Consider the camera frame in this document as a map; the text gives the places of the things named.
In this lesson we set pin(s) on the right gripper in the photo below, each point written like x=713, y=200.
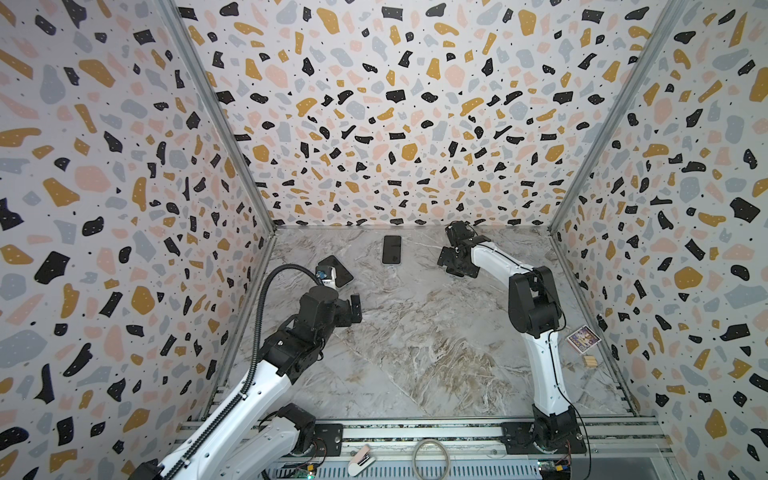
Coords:
x=454, y=257

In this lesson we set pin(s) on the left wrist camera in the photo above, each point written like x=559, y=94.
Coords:
x=326, y=275

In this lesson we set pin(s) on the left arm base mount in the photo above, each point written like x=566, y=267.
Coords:
x=282, y=437

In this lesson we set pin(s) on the middle black phone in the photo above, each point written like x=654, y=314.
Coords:
x=392, y=250

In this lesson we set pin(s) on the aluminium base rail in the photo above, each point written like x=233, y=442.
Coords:
x=618, y=448

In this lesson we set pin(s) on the white pink small device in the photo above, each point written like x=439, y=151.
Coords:
x=360, y=461

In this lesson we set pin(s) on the black phone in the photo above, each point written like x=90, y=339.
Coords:
x=392, y=250
x=343, y=275

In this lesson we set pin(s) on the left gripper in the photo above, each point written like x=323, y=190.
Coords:
x=346, y=317

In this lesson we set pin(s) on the left black phone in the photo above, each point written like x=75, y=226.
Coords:
x=343, y=275

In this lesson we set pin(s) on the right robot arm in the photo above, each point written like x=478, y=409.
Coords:
x=535, y=312

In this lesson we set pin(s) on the colourful printed card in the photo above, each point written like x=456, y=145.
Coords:
x=583, y=339

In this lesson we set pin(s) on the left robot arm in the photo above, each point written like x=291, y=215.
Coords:
x=248, y=432

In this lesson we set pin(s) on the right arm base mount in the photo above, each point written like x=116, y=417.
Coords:
x=535, y=437

